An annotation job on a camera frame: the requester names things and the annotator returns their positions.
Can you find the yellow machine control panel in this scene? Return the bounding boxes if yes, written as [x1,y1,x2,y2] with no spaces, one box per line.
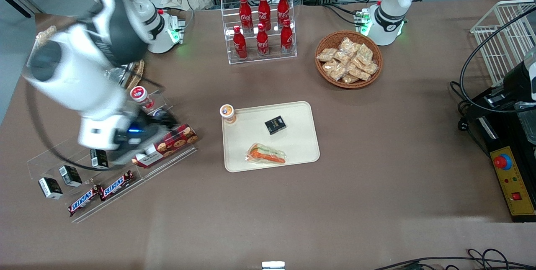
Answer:
[489,146,536,216]

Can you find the thick black looped cable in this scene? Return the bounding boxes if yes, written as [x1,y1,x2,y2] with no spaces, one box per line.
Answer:
[459,6,536,114]

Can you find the red cola bottle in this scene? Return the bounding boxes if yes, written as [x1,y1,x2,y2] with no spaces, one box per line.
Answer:
[233,26,247,60]
[258,0,271,31]
[256,23,270,57]
[281,19,294,54]
[239,0,253,33]
[277,0,290,28]

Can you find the round wicker basket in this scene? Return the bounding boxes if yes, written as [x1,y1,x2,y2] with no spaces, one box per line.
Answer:
[315,31,383,89]

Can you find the cream plastic serving tray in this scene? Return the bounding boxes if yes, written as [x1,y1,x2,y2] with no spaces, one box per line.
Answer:
[221,101,320,173]

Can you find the clear acrylic bottle rack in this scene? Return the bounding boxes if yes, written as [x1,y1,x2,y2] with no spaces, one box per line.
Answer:
[221,0,297,65]

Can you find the orange lid drink cup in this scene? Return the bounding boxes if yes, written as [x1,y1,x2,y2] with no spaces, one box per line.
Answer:
[219,104,237,125]

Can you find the Snickers chocolate bar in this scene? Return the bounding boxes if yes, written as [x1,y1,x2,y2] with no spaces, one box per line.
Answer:
[68,185,103,217]
[100,170,134,201]

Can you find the red emergency stop button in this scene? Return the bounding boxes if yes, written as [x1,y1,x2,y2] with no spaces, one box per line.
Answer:
[493,154,513,171]

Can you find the red tartan cookie box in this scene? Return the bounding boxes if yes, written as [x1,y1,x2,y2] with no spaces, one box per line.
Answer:
[133,124,199,168]

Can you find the black sealing machine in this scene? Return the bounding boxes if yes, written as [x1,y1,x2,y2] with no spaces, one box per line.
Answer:
[473,88,536,223]

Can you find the black machine power cord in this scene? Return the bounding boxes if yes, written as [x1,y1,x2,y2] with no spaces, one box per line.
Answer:
[458,111,488,147]

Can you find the white wire basket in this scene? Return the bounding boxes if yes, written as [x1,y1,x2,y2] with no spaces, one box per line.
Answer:
[470,0,536,86]

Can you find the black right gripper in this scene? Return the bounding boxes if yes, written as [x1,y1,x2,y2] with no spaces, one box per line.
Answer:
[113,111,179,164]

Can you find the green white connector module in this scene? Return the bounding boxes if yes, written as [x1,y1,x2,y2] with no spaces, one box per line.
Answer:
[355,9,373,36]

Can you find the black white small carton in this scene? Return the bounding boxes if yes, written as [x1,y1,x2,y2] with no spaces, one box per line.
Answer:
[90,149,109,170]
[59,165,82,187]
[38,177,64,200]

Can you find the black grey machine press head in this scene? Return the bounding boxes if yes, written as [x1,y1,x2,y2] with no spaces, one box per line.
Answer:
[500,46,536,113]

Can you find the black gold small box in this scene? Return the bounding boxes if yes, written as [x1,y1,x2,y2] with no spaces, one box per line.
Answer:
[265,116,286,135]

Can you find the plastic sandwich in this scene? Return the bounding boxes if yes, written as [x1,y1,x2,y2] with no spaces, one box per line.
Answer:
[245,143,288,166]

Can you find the coiled black cable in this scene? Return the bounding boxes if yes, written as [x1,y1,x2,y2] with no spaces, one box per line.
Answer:
[467,248,510,270]

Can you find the steel food container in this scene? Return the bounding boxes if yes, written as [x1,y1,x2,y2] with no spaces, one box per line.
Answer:
[519,102,536,144]

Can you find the clear acrylic stepped display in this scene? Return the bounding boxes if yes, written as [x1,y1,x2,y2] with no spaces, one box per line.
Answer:
[27,90,198,224]

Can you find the red lid drink cup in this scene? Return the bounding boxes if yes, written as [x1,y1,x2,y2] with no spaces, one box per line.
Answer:
[130,86,155,110]

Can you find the long thin black cable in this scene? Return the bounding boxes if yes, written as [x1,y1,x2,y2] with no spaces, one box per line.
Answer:
[373,255,536,270]

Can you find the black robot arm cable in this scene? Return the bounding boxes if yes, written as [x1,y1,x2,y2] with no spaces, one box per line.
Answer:
[25,82,126,172]

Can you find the white arm base connector box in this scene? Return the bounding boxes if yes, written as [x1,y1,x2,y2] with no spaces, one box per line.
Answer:
[170,15,186,44]

